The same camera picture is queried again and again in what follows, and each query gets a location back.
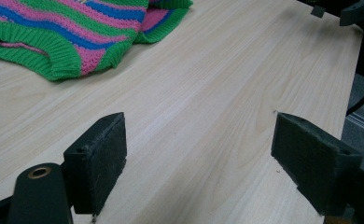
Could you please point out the metal frame rail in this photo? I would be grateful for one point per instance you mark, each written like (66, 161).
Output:
(363, 123)

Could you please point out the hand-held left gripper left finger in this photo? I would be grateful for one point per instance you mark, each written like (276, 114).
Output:
(99, 168)

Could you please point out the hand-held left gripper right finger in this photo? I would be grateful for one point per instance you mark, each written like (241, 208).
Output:
(307, 161)

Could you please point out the striped knit sweater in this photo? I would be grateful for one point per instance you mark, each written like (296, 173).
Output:
(62, 31)

